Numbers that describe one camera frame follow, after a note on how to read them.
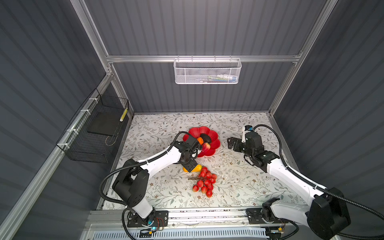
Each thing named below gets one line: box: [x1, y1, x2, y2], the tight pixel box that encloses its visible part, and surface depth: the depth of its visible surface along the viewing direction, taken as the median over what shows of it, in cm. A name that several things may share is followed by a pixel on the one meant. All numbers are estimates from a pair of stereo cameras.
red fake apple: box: [201, 142, 211, 153], surface depth 98 cm
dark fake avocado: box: [200, 133, 211, 144], surface depth 104 cm
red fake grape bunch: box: [188, 166, 217, 198], surface depth 82 cm
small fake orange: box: [197, 137, 204, 145], surface depth 101 cm
